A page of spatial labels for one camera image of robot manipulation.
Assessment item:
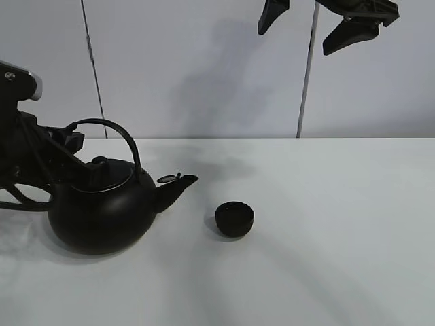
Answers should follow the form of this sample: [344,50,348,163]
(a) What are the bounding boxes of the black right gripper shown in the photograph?
[257,0,400,56]

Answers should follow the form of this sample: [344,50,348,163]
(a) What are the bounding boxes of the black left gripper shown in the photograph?
[1,112,111,190]

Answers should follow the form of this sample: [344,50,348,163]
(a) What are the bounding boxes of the black round teapot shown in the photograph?
[48,118,198,255]

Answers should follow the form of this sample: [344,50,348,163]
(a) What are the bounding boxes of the small black teacup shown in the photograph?
[215,201,255,238]

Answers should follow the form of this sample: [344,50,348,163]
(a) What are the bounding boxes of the silver wall seam strip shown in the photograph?
[296,1,319,139]

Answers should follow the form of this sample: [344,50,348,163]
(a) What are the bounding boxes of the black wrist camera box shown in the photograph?
[1,61,43,113]

